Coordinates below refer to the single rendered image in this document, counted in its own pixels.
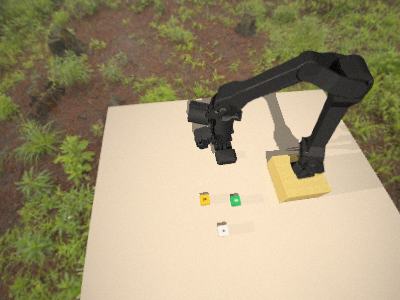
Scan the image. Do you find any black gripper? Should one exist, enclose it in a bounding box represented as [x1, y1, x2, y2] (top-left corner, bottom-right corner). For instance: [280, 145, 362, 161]
[209, 119, 237, 165]

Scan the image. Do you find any green block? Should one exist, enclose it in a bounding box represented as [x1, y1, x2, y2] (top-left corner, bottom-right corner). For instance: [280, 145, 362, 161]
[230, 196, 242, 207]

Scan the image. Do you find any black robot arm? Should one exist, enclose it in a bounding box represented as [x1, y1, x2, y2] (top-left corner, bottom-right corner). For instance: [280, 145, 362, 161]
[187, 51, 374, 180]

